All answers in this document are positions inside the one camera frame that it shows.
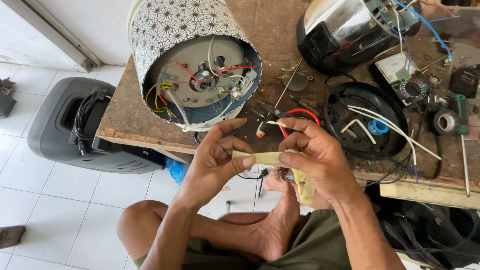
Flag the person's left hand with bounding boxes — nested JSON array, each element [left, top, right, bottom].
[[175, 118, 257, 209]]

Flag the person's right hand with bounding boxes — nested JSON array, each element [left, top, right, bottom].
[[277, 118, 363, 208]]

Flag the pale yellow tape strip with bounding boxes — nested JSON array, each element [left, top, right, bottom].
[[232, 149, 316, 207]]

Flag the blue plastic bag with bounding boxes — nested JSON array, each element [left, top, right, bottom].
[[165, 157, 190, 185]]

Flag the black round bottom cover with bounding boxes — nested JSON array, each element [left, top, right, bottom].
[[324, 82, 409, 161]]

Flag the blue solder spool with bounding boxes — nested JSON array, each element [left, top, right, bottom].
[[367, 119, 390, 136]]

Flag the person's legs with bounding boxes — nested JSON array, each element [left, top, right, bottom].
[[116, 170, 335, 263]]

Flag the olive green shorts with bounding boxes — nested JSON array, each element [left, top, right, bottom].
[[133, 208, 355, 270]]

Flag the round metal disc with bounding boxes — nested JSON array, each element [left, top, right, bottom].
[[281, 69, 311, 92]]

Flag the analog multimeter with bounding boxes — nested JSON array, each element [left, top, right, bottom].
[[369, 52, 433, 109]]

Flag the floral patterned rice cooker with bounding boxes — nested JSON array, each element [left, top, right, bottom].
[[127, 0, 263, 133]]

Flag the black tape roll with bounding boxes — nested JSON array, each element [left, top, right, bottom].
[[432, 108, 461, 136]]

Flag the chrome and black rice cooker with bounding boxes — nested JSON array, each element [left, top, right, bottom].
[[296, 0, 422, 77]]

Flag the small black box device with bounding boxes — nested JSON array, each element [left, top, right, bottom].
[[449, 66, 480, 99]]

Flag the grey plastic speaker box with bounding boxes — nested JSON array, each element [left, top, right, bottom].
[[27, 77, 166, 175]]

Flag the brown flat floor object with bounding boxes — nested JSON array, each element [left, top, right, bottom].
[[0, 225, 27, 250]]

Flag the thin black wire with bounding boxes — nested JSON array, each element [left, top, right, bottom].
[[237, 168, 289, 200]]

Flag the short bent white wire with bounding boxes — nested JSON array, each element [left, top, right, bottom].
[[340, 119, 377, 145]]

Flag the red handled pliers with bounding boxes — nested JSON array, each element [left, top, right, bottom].
[[257, 100, 322, 139]]

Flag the long white blue-tipped wire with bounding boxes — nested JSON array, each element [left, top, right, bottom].
[[349, 109, 419, 185]]

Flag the thick black cable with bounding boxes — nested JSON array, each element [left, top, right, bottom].
[[362, 103, 444, 188]]

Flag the coiled black power cord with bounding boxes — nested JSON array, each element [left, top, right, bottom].
[[68, 88, 113, 157]]

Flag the green handled screwdriver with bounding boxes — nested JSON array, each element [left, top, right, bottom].
[[453, 94, 472, 198]]

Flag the blue wire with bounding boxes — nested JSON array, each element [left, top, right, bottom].
[[391, 0, 453, 61]]

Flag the grey door frame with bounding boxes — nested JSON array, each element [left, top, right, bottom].
[[1, 0, 103, 73]]

